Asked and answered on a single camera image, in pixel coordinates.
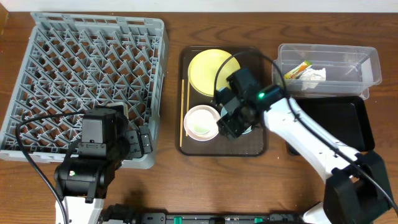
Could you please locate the grey plastic dish rack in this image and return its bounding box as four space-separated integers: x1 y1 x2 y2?
1 12 169 163

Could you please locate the clear plastic bin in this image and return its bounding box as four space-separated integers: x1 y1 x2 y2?
272 44 382 100

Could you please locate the black plastic bin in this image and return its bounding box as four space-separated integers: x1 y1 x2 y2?
296 96 375 152

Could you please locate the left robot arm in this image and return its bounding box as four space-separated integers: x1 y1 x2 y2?
54 105 153 223

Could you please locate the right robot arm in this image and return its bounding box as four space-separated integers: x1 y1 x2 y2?
213 69 397 223

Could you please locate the left wooden chopstick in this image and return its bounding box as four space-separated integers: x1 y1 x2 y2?
179 79 185 148

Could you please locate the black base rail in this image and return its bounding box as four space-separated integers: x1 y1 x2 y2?
99 212 305 224

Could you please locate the pink white bowl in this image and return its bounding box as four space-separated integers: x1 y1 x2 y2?
183 105 221 141

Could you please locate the white paper napkin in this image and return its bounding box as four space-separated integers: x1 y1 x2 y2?
298 68 326 90

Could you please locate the dark brown serving tray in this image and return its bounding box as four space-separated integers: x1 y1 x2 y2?
175 46 269 157

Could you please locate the yellow round plate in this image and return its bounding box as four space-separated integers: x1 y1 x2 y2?
188 49 241 97

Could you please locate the green orange snack wrapper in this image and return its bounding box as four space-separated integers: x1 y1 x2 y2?
284 60 312 80

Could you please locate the light blue bowl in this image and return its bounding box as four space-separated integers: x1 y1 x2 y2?
217 107 254 139

